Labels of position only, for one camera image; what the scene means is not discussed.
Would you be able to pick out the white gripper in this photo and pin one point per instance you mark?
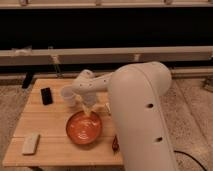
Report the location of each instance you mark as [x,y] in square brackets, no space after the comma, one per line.
[88,101]

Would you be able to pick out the orange ceramic bowl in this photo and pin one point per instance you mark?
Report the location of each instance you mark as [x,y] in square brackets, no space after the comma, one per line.
[82,129]

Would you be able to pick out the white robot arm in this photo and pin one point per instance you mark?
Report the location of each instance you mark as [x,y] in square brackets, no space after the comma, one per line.
[133,93]

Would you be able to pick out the white printed small box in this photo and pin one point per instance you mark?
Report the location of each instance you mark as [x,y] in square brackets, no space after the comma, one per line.
[107,108]

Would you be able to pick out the translucent plastic cup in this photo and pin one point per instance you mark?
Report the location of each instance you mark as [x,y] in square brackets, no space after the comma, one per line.
[68,96]

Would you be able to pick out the black rectangular phone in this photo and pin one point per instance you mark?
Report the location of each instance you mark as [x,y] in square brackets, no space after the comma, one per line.
[46,96]

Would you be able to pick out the dark brown oblong object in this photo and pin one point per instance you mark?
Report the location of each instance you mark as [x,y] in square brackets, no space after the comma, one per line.
[115,145]

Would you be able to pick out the grey long metal rail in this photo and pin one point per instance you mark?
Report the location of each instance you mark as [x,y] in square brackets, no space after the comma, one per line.
[28,56]

